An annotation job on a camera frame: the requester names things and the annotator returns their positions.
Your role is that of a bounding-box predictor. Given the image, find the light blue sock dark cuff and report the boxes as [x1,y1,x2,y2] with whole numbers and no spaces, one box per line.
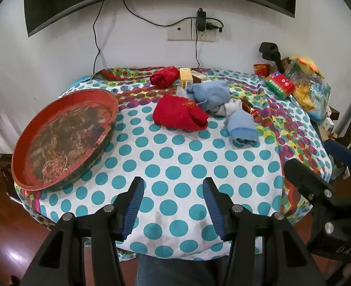
[224,109,259,149]

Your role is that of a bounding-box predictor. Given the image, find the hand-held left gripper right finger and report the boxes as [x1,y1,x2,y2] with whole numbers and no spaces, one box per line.
[202,177,328,286]

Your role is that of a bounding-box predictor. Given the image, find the red and green box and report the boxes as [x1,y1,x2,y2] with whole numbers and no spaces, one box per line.
[265,70,295,99]

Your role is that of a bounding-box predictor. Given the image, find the thin black cable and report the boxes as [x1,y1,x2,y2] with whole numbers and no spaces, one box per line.
[122,0,198,28]

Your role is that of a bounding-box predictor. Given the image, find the clear bag of snacks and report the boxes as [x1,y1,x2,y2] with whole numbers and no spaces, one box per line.
[283,55,331,123]

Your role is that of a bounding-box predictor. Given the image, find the polka-dot tablecloth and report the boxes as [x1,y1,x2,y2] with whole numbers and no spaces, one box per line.
[15,66,334,261]

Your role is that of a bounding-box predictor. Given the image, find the yellow cardboard box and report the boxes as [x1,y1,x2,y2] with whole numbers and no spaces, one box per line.
[179,68,194,88]

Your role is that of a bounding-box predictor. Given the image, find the round red tray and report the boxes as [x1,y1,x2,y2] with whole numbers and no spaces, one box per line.
[11,88,119,192]

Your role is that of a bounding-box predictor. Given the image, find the brown and white box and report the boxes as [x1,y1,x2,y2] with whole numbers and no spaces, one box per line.
[191,70,209,84]

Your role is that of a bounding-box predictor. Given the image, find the thick black power cable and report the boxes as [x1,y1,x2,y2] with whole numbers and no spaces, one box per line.
[92,1,105,73]

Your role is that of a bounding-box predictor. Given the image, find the red sock with gold print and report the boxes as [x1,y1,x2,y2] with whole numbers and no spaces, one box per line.
[152,94,209,131]

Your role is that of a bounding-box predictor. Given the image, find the red gold candy wrapper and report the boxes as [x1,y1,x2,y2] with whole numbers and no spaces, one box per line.
[240,97,260,117]

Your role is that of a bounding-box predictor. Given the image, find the red snack packet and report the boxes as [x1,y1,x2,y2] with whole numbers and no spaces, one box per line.
[253,63,270,76]

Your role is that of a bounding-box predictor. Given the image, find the black clamp stand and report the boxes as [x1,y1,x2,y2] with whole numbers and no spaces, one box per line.
[259,42,283,69]

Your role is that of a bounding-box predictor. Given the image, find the person's jeans legs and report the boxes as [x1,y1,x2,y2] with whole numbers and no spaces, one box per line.
[135,252,265,286]

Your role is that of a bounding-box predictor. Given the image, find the grey-blue sock bundle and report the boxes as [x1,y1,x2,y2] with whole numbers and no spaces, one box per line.
[187,80,232,114]

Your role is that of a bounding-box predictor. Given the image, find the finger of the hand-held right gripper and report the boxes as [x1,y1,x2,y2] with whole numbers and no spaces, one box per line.
[324,139,351,170]
[283,158,351,264]

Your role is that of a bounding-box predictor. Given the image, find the white wall socket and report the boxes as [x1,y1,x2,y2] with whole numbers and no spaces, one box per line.
[167,18,217,42]

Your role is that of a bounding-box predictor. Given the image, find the white sock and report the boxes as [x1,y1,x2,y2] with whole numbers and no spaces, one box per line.
[214,99,243,117]

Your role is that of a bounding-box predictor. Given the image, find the blue cloth underlay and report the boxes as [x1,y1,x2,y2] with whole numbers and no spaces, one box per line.
[71,76,91,87]

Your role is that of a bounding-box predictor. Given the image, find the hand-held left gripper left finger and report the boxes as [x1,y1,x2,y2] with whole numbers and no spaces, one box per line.
[20,176,145,286]

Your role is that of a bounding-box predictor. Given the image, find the black adapter cable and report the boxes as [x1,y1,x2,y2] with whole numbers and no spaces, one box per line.
[195,31,201,68]

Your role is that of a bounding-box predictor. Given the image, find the black power adapter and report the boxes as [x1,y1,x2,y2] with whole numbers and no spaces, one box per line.
[197,8,207,32]

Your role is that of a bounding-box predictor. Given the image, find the small red sock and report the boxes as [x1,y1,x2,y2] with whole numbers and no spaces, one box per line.
[150,66,179,88]

